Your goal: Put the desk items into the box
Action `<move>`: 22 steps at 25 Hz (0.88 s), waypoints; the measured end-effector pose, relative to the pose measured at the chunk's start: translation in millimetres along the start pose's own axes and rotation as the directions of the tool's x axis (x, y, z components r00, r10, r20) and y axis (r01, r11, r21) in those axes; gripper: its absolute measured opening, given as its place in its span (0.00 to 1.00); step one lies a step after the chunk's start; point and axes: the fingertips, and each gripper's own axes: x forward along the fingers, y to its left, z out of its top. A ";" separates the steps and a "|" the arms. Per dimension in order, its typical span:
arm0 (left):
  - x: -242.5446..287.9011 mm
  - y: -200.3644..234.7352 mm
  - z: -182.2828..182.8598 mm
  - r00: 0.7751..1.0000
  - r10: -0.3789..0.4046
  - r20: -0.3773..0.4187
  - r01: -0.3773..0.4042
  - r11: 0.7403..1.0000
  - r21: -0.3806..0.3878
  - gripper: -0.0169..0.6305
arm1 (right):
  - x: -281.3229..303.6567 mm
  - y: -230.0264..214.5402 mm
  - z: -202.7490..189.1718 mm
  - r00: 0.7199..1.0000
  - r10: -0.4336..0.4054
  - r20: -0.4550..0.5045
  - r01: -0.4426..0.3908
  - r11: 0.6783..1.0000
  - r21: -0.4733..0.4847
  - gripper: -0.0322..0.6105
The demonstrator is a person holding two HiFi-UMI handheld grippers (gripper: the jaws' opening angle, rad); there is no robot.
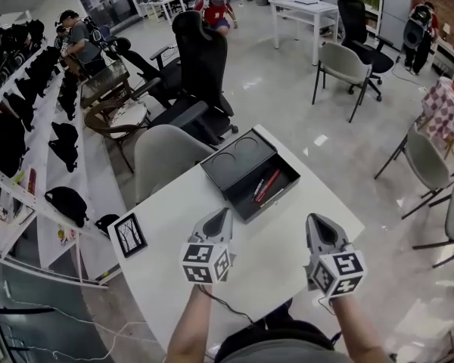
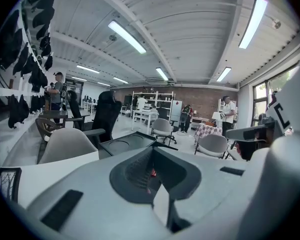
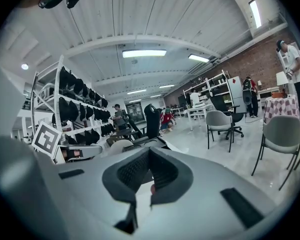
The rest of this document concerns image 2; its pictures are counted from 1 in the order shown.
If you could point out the grey chair black legs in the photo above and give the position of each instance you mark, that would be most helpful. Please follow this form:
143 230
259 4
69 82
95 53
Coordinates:
212 144
162 126

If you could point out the row of black bags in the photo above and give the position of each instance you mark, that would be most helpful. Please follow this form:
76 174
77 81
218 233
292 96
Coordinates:
12 46

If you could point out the grey shell chair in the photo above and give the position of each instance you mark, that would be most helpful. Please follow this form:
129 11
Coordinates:
67 144

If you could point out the black high-back office chair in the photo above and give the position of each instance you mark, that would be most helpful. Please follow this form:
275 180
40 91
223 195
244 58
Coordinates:
107 114

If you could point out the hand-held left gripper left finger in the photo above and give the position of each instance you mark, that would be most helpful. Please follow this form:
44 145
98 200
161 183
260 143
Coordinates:
90 184

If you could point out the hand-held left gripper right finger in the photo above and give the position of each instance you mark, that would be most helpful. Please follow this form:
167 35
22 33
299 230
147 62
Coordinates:
210 184

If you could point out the brown wooden armchair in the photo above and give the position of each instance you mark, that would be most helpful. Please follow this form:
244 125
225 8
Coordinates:
46 129

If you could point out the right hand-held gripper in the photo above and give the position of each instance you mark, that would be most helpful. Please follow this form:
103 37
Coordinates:
297 104

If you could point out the window with dark frame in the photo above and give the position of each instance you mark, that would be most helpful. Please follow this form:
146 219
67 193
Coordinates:
261 96

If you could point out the dark wicker side table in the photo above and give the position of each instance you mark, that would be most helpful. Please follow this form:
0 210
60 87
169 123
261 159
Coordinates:
53 114

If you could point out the checked tablecloth table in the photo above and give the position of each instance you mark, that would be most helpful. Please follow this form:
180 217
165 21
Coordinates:
207 130

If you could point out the ceiling tube light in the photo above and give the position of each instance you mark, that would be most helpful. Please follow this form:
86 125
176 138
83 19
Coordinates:
88 69
253 21
223 74
127 36
162 74

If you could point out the white metal shelving unit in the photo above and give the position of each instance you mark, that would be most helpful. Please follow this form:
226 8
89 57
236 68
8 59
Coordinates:
15 90

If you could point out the black picture frame tree drawing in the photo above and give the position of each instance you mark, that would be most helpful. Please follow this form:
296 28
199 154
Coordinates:
8 184

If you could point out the white metal-legged table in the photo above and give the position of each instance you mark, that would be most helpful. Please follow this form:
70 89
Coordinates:
143 112

